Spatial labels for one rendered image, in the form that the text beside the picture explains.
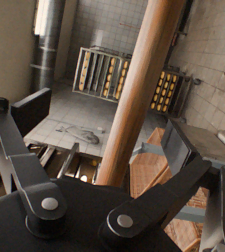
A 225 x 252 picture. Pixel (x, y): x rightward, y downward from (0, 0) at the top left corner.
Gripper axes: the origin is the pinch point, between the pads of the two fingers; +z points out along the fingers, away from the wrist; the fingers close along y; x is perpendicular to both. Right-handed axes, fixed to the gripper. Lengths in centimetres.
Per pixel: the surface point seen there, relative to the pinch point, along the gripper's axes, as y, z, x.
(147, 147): 28, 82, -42
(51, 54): -109, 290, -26
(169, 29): 3.2, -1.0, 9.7
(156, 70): 3.1, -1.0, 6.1
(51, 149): -46, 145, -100
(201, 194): 59, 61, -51
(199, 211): 44, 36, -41
